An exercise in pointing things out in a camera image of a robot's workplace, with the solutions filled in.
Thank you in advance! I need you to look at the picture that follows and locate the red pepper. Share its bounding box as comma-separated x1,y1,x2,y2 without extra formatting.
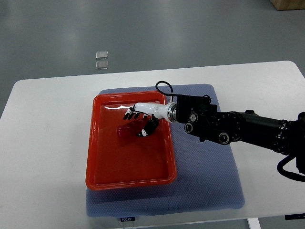
117,118,149,137

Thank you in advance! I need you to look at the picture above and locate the red plastic tray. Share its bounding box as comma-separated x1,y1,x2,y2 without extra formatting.
85,91,177,191

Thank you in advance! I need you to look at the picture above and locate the cardboard box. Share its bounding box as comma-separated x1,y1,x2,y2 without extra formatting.
270,0,305,11

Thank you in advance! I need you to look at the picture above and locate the upper metal floor plate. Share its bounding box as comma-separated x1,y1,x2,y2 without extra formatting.
95,51,108,60

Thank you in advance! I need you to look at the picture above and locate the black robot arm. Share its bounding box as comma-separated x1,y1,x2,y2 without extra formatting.
123,89,305,182

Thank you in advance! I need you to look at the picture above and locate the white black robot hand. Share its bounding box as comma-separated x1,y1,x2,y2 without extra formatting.
123,102,176,137

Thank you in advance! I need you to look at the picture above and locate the blue-grey textured mat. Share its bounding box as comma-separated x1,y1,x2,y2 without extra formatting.
86,87,244,218

